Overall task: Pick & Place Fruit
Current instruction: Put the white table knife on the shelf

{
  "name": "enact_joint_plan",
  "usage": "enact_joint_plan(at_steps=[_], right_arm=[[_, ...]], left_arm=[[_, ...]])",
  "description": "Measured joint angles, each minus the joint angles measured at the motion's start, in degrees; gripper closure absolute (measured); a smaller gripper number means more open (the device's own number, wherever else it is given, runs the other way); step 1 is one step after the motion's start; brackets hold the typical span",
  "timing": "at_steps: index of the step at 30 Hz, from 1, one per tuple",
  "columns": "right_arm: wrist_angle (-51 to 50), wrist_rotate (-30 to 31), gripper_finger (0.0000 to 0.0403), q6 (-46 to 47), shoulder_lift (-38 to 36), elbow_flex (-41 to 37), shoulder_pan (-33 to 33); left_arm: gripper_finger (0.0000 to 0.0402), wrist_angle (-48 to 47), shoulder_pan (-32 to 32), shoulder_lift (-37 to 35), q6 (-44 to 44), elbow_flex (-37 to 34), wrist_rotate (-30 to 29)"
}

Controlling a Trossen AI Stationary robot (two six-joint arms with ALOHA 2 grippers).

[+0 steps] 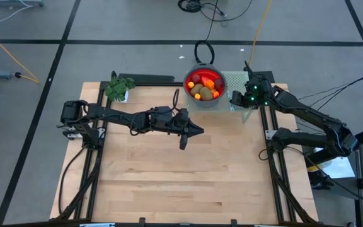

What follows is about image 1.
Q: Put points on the long black box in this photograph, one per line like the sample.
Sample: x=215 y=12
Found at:
x=147 y=77

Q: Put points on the black perforated plate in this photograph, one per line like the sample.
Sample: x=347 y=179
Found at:
x=269 y=75

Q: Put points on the green perforated metal stand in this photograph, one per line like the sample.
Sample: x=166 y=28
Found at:
x=236 y=82

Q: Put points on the red orange mango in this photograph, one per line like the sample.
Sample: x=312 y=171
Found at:
x=204 y=80

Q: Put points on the white sheet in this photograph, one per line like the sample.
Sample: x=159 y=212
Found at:
x=339 y=168

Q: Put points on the dark red pomegranate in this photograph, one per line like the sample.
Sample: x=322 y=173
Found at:
x=196 y=78

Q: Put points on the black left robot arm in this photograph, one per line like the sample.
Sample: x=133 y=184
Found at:
x=118 y=116

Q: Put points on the small orange fruit with stem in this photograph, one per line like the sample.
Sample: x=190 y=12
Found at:
x=215 y=94

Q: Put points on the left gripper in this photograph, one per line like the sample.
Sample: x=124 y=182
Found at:
x=181 y=123

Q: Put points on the brown kiwi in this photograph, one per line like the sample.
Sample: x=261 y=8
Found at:
x=206 y=93
x=196 y=89

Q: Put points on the black table clamp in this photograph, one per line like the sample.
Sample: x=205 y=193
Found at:
x=233 y=222
x=142 y=221

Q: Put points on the black aluminium table frame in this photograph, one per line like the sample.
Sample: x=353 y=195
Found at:
x=156 y=84

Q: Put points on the green plant in white pot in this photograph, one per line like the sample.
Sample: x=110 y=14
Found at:
x=117 y=88

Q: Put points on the small yellow-orange fruit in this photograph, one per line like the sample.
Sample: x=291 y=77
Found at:
x=190 y=84

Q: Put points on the red collapsible bowl grey rim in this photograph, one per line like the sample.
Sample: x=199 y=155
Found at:
x=205 y=71

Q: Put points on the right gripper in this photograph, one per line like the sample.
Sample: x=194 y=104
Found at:
x=252 y=93

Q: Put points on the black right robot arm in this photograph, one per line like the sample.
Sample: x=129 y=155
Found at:
x=314 y=126

